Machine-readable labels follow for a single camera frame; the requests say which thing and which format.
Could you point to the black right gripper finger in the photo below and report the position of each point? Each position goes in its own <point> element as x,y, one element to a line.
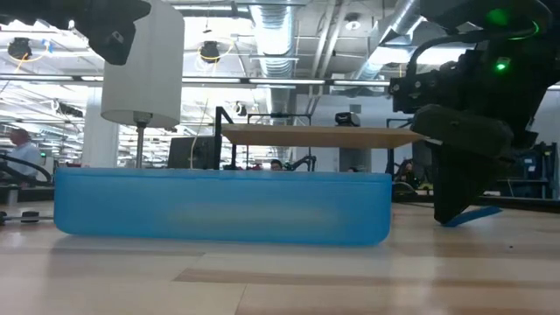
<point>457,184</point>

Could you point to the blue pen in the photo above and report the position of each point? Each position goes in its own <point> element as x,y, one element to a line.
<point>474,215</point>

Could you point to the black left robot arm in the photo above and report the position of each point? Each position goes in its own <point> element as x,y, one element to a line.
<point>44,9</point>

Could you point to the black storage cabinet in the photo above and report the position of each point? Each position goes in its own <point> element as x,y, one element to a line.
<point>536,170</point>

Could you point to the white building column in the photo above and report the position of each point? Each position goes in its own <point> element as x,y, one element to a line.
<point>100,131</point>

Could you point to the black computer monitor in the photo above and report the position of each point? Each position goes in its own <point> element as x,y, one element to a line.
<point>184,153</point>

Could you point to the wooden shelf riser black legs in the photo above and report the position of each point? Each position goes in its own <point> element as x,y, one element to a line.
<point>324,136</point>

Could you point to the person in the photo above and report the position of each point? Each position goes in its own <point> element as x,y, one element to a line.
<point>276,165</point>
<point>25,155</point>

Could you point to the blue translucent plastic pencil case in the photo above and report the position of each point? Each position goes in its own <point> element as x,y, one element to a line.
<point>219,205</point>

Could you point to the black aluminium table frame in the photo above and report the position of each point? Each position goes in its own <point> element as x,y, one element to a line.
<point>525,201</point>

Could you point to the silver ceiling air duct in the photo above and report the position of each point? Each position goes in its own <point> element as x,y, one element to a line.
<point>273,39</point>

